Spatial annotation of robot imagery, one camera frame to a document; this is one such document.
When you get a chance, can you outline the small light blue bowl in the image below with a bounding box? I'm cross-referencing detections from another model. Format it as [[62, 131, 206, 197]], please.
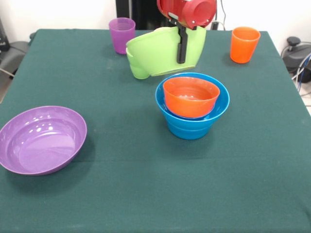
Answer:
[[167, 118, 211, 140]]

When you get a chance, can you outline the large light blue bowl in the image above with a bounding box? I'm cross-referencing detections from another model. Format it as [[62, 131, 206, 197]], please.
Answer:
[[155, 72, 230, 128]]

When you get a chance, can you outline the dark blue ribbed bowl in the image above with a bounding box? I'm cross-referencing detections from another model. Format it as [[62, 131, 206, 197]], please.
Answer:
[[164, 97, 214, 120]]

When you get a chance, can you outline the dark green tablecloth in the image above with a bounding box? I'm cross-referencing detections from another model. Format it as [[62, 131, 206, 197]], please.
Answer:
[[0, 28, 311, 233]]

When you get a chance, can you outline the black floor stand base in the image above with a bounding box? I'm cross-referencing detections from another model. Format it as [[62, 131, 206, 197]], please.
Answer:
[[0, 19, 31, 73], [281, 36, 311, 73]]

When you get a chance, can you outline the large purple bowl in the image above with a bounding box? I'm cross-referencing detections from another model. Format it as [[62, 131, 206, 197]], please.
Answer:
[[0, 105, 87, 176]]

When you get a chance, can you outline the purple cup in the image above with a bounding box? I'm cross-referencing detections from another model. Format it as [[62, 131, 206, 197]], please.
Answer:
[[108, 17, 136, 55]]

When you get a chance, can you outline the orange bowl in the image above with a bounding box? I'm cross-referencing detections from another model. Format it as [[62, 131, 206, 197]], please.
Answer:
[[162, 77, 221, 118]]

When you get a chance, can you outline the tangle of floor cables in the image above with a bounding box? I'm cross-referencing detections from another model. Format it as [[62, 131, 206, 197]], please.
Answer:
[[291, 54, 311, 107]]

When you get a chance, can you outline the orange cup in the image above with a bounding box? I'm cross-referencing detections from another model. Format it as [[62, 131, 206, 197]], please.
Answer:
[[230, 26, 261, 64]]

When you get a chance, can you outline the green cup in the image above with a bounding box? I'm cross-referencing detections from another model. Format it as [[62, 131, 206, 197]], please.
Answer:
[[126, 47, 150, 80]]

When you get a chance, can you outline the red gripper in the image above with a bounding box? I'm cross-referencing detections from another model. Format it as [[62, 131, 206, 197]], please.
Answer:
[[156, 0, 218, 65]]

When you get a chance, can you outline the large green bowl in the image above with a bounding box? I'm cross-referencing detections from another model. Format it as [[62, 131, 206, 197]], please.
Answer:
[[125, 26, 207, 78]]

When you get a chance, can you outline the black pedestal column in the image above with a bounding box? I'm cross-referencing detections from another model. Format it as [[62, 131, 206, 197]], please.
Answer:
[[116, 0, 192, 31]]

